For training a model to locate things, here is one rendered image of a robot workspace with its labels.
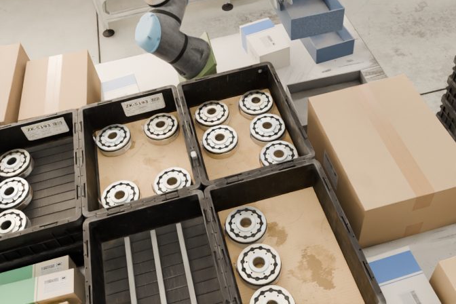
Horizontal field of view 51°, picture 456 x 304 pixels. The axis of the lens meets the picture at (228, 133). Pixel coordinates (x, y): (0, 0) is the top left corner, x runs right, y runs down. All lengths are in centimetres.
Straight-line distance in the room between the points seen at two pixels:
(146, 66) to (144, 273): 94
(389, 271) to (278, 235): 27
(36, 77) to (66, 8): 205
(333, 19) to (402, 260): 64
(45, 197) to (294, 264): 71
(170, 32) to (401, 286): 101
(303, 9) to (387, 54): 159
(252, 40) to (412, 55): 141
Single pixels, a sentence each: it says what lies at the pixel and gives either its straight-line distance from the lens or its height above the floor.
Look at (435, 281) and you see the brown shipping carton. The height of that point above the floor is 79.
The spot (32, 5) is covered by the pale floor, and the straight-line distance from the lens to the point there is 399.
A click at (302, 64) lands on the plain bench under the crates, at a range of 183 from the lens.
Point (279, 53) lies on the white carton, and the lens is 176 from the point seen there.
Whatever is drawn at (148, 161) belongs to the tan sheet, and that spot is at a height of 83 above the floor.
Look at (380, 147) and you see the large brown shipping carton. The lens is 131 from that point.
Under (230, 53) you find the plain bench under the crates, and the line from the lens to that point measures 190.
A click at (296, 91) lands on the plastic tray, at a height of 71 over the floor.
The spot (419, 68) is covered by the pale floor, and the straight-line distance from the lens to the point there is 293.
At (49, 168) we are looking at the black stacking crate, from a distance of 151.
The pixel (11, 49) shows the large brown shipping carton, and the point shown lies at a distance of 189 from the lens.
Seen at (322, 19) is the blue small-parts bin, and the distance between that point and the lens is 134.
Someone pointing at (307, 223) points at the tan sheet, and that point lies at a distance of 124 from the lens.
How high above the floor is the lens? 190
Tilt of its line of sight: 48 degrees down
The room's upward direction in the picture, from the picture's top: 9 degrees counter-clockwise
